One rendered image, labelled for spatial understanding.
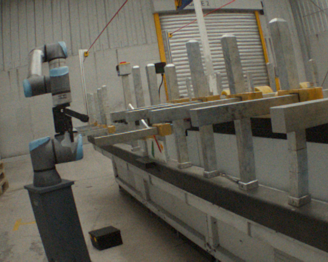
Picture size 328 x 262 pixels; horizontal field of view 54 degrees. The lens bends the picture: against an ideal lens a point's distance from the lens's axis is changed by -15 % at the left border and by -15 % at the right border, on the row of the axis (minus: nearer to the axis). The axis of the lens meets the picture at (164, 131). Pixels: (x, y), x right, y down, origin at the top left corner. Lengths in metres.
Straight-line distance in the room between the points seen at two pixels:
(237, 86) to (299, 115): 0.59
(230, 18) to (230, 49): 9.71
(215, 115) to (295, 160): 0.26
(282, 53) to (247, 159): 0.36
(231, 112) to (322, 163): 0.48
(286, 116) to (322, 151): 0.65
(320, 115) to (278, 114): 0.07
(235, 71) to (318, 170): 0.39
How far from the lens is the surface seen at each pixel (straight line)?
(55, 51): 2.20
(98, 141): 1.60
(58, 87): 1.56
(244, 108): 0.67
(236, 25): 10.74
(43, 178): 2.09
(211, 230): 1.93
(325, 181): 1.07
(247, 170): 1.03
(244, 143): 1.01
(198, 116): 0.63
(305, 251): 0.91
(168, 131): 1.64
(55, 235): 2.11
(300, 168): 0.82
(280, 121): 0.42
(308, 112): 0.44
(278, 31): 0.80
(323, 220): 0.75
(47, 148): 2.08
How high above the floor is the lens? 0.99
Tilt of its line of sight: 5 degrees down
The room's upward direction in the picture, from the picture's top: 9 degrees counter-clockwise
